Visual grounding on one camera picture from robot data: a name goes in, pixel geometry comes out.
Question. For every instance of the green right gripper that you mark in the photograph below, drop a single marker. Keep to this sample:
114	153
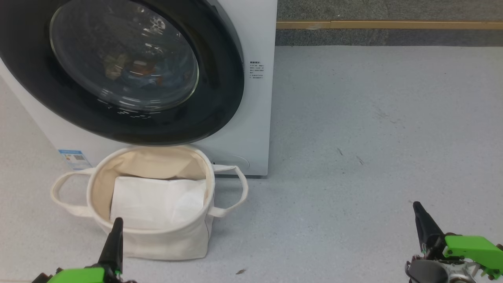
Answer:
475	251

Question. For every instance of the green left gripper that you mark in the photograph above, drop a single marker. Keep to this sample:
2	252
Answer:
78	276

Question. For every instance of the black-rimmed glass washer door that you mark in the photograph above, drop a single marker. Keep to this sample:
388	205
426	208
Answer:
220	98

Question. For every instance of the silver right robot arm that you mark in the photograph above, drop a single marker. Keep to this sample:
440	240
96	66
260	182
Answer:
428	273

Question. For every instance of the cream fabric laundry basket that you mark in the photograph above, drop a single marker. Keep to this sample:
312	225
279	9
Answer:
169	245

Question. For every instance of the white front-load washing machine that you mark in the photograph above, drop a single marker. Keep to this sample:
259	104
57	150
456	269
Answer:
255	118

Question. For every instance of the white folded cloth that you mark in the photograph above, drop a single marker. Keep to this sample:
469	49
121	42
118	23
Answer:
157	200

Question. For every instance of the blue energy label sticker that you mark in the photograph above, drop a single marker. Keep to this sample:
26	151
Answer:
74	159

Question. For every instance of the round white filter cover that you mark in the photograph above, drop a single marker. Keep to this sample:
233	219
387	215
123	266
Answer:
235	163

